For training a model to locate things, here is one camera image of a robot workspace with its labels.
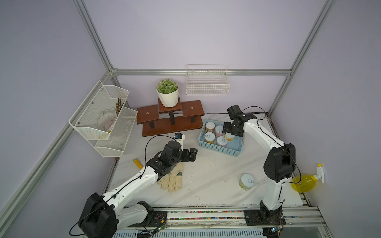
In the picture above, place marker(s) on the white perforated wall rack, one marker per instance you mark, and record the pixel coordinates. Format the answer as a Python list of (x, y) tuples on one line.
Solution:
[(104, 119)]

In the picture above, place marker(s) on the cream work glove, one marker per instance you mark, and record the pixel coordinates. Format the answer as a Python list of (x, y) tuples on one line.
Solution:
[(173, 181)]

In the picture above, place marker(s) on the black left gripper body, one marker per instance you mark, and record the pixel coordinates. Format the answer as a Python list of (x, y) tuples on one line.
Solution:
[(182, 156)]

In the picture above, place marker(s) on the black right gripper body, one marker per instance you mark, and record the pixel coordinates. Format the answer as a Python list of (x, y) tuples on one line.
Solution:
[(231, 128)]

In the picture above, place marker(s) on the orange can white lid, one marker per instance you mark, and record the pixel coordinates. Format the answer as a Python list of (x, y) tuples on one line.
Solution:
[(219, 131)]

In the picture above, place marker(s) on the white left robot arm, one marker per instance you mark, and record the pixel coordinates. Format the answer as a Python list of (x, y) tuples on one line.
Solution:
[(103, 215)]

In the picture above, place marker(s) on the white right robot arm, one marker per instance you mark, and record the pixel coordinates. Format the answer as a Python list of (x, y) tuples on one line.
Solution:
[(280, 163)]

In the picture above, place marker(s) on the white wire wall basket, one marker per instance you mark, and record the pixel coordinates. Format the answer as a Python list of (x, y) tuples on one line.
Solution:
[(207, 79)]

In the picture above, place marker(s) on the light blue plastic basket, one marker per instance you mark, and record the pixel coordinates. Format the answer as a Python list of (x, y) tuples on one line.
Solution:
[(234, 147)]

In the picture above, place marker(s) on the yellow label can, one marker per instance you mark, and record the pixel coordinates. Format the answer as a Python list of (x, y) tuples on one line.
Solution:
[(229, 136)]

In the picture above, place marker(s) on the aluminium frame post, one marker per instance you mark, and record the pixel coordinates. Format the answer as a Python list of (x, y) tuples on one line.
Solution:
[(91, 29)]

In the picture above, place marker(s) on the yellow spray bottle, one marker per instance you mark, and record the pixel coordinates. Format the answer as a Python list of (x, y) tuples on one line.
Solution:
[(306, 182)]

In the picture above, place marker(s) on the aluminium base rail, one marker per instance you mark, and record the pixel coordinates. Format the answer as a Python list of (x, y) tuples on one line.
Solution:
[(213, 222)]

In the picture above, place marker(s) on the brown wooden riser shelf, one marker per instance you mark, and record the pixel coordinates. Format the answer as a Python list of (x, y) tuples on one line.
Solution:
[(158, 119)]

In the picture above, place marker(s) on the potted succulent white pot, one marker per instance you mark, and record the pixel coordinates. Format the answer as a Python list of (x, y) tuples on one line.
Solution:
[(168, 92)]

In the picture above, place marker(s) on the tan label can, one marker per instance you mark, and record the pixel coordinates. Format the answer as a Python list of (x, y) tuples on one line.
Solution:
[(209, 137)]

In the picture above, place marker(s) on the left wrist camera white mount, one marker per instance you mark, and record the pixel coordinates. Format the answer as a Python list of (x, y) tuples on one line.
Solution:
[(179, 137)]

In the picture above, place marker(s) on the green label can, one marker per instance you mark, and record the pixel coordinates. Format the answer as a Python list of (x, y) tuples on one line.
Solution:
[(246, 181)]

